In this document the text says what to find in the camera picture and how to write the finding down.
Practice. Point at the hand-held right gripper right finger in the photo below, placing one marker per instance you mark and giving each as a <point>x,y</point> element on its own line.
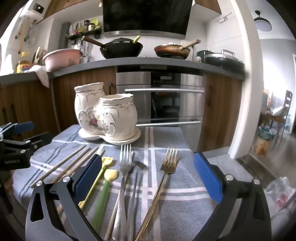
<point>207,178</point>

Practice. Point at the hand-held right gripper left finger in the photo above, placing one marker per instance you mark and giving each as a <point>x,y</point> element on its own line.
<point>89,178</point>

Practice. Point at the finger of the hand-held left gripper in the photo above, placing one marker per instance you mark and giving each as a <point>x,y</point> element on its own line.
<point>23,127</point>
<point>39,139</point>

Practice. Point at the silver fork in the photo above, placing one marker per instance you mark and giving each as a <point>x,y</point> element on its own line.
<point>124,162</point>

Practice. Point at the gold fork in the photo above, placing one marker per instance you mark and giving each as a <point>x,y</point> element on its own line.
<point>168,164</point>

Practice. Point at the white floral ceramic utensil holder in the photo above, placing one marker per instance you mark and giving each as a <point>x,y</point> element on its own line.
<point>115,115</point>

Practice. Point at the yellow plastic spatula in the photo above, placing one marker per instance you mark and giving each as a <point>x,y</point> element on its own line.
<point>106,161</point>

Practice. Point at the blue striped tablecloth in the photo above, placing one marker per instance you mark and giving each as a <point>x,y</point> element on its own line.
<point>180,185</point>

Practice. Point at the dark door mat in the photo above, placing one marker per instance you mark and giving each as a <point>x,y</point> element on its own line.
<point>252,164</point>

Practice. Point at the dark metal spoon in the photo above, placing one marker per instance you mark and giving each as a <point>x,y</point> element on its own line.
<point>140,165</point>

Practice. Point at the white towel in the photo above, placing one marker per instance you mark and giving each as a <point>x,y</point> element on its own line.
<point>42,74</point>

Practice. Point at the yellow jar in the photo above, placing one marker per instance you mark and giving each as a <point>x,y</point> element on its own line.
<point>23,67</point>

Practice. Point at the trash bin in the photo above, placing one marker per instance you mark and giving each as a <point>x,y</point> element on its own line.
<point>263,143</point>

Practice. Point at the clear plastic bag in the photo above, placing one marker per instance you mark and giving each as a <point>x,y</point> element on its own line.
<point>279,190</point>

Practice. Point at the wooden base cabinet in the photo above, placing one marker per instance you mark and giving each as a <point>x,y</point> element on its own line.
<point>222,104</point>
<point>85,81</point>

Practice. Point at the scissors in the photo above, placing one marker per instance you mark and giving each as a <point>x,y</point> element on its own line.
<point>41,53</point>

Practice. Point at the pink pot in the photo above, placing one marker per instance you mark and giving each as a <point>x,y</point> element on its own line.
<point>62,59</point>

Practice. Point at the hanging metal ladle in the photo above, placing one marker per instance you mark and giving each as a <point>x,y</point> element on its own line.
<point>85,49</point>

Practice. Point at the grey vertical pipe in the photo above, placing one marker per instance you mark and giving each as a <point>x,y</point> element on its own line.
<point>64,34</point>

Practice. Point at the stainless steel oven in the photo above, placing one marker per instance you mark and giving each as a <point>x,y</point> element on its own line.
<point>138,78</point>

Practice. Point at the wooden chair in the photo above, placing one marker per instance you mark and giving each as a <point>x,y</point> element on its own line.
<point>288,99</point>

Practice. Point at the white water heater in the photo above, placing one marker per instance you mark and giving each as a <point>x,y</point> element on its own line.
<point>34,11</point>

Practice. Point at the black spice rack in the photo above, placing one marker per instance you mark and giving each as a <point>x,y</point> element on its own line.
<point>92,32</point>

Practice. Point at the black electric cooker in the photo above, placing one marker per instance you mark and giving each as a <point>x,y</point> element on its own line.
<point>222,61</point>

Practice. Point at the black wok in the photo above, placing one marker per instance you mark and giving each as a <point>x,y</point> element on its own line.
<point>120,49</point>

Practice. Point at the row of seasoning bottles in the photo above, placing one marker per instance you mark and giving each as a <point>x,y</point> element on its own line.
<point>86,24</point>

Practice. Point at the dark green kettle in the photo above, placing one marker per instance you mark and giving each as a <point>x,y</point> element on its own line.
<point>201,55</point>

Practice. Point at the brown frying pan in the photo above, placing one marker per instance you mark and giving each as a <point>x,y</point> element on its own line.
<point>171,51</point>

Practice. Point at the yellow cooking spatula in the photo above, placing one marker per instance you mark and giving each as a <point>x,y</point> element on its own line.
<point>137,39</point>

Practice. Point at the ceiling lamp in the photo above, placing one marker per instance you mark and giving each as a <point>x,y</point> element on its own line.
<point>262,24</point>

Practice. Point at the black range hood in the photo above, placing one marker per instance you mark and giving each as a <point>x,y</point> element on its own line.
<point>148,16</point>

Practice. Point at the wooden wall cabinet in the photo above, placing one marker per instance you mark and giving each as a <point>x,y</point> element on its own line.
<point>208,4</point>
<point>60,5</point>

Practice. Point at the metal wall rack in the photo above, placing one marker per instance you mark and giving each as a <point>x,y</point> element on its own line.
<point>223,19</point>

